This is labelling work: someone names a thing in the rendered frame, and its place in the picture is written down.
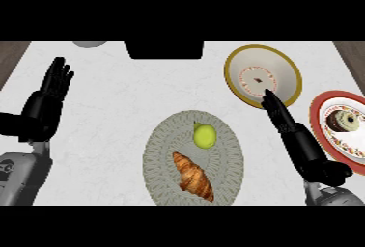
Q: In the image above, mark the black appliance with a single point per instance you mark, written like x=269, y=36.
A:
x=164, y=49

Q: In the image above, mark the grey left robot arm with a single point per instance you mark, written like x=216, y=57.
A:
x=21, y=175

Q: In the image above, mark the grey round object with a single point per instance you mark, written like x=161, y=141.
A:
x=90, y=44

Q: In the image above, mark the green pear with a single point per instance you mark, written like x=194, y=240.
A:
x=204, y=135

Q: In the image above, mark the brown croissant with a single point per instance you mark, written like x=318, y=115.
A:
x=192, y=175

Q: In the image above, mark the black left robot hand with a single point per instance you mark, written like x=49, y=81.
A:
x=43, y=106

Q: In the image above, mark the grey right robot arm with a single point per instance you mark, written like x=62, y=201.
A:
x=332, y=196

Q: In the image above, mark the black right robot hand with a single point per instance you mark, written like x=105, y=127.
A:
x=303, y=151

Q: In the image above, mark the grey woven oval placemat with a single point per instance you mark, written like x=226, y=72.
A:
x=194, y=157

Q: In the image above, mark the white plate with red rim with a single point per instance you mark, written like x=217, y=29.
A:
x=341, y=128

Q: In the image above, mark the white bowl with gold rim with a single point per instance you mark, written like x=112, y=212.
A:
x=263, y=75

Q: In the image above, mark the chocolate glazed donut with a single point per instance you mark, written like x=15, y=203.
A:
x=343, y=120

